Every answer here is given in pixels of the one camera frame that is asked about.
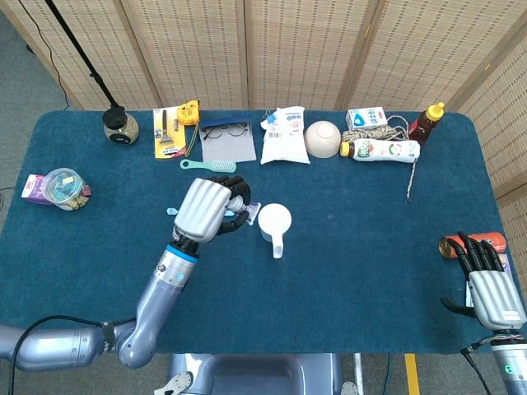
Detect glass jar black lid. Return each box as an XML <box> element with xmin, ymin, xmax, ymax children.
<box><xmin>102</xmin><ymin>105</ymin><xmax>141</xmax><ymax>146</ymax></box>

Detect white cup with handle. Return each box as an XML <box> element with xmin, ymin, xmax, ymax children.
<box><xmin>257</xmin><ymin>202</ymin><xmax>293</xmax><ymax>260</ymax></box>

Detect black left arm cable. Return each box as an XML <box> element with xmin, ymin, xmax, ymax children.
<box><xmin>7</xmin><ymin>314</ymin><xmax>137</xmax><ymax>395</ymax></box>

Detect yellow tape measure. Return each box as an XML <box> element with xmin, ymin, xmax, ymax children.
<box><xmin>176</xmin><ymin>100</ymin><xmax>201</xmax><ymax>158</ymax></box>

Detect eyeglasses on grey case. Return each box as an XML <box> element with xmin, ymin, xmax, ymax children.
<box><xmin>200</xmin><ymin>127</ymin><xmax>258</xmax><ymax>163</ymax></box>

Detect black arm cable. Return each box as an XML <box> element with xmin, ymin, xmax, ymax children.
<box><xmin>7</xmin><ymin>314</ymin><xmax>137</xmax><ymax>395</ymax></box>
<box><xmin>459</xmin><ymin>343</ymin><xmax>493</xmax><ymax>395</ymax></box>

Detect thin black floor cable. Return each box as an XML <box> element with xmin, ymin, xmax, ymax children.
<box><xmin>16</xmin><ymin>0</ymin><xmax>73</xmax><ymax>110</ymax></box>

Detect teal blue table mat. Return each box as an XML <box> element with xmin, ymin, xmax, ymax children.
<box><xmin>0</xmin><ymin>109</ymin><xmax>508</xmax><ymax>355</ymax></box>

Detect honey bottle yellow cap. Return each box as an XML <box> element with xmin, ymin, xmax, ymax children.
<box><xmin>408</xmin><ymin>101</ymin><xmax>445</xmax><ymax>146</ymax></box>

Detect purple toothpaste tube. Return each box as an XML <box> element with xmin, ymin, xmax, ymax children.
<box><xmin>228</xmin><ymin>200</ymin><xmax>261</xmax><ymax>225</ymax></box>

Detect beige upturned bowl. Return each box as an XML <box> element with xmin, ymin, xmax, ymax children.
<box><xmin>304</xmin><ymin>120</ymin><xmax>343</xmax><ymax>159</ymax></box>

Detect purple white carton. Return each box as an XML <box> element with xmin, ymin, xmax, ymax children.
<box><xmin>21</xmin><ymin>174</ymin><xmax>53</xmax><ymax>205</ymax></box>

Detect black stand pole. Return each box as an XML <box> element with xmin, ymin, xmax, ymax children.
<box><xmin>44</xmin><ymin>0</ymin><xmax>124</xmax><ymax>112</ymax></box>

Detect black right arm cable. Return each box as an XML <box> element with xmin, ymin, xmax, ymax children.
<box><xmin>459</xmin><ymin>343</ymin><xmax>493</xmax><ymax>395</ymax></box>

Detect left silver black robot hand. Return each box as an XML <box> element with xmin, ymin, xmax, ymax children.
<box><xmin>172</xmin><ymin>174</ymin><xmax>252</xmax><ymax>244</ymax></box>

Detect white blue milk carton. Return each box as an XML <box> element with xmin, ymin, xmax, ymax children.
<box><xmin>345</xmin><ymin>106</ymin><xmax>389</xmax><ymax>131</ymax></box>

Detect white drink bottle yellow cap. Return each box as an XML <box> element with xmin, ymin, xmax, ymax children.
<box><xmin>339</xmin><ymin>137</ymin><xmax>422</xmax><ymax>164</ymax></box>

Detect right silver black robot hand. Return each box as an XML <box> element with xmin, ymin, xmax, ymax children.
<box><xmin>440</xmin><ymin>231</ymin><xmax>527</xmax><ymax>332</ymax></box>

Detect braided beige rope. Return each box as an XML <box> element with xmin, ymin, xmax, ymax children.
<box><xmin>340</xmin><ymin>114</ymin><xmax>419</xmax><ymax>203</ymax></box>

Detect light blue toothbrush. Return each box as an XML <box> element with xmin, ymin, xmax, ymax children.
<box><xmin>166</xmin><ymin>207</ymin><xmax>236</xmax><ymax>217</ymax></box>

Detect orange drink can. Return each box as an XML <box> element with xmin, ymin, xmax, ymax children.
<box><xmin>438</xmin><ymin>232</ymin><xmax>506</xmax><ymax>259</ymax></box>

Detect woven bamboo folding screen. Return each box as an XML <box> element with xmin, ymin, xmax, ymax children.
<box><xmin>0</xmin><ymin>0</ymin><xmax>527</xmax><ymax>264</ymax></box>

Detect mint green hairbrush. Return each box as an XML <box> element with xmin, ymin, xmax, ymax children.
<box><xmin>180</xmin><ymin>158</ymin><xmax>238</xmax><ymax>174</ymax></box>

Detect razor on yellow card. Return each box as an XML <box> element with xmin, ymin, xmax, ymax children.
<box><xmin>152</xmin><ymin>107</ymin><xmax>184</xmax><ymax>160</ymax></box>

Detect black round eyeglasses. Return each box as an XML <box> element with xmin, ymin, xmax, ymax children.
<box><xmin>200</xmin><ymin>123</ymin><xmax>250</xmax><ymax>140</ymax></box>

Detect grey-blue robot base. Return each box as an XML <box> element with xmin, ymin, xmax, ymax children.
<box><xmin>154</xmin><ymin>352</ymin><xmax>359</xmax><ymax>395</ymax></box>

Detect clear jar of clips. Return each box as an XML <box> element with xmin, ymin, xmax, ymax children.
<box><xmin>40</xmin><ymin>167</ymin><xmax>92</xmax><ymax>211</ymax></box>

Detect white plastic bag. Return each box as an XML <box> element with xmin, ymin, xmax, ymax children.
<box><xmin>259</xmin><ymin>106</ymin><xmax>310</xmax><ymax>165</ymax></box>

